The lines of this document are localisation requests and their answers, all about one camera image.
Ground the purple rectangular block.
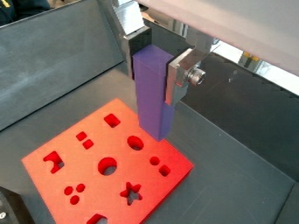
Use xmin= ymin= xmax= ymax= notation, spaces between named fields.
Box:
xmin=134 ymin=45 xmax=174 ymax=141

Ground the person in dark clothing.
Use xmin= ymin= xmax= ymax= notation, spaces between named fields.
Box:
xmin=0 ymin=0 xmax=53 ymax=26

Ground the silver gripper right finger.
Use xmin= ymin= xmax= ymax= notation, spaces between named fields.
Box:
xmin=165 ymin=27 xmax=214 ymax=106

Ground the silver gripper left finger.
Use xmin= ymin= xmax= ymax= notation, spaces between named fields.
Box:
xmin=113 ymin=0 xmax=153 ymax=79

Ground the black object at corner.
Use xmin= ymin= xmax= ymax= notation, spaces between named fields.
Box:
xmin=0 ymin=186 xmax=35 ymax=224

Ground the red shape sorter board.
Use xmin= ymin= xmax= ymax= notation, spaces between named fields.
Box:
xmin=23 ymin=99 xmax=193 ymax=224

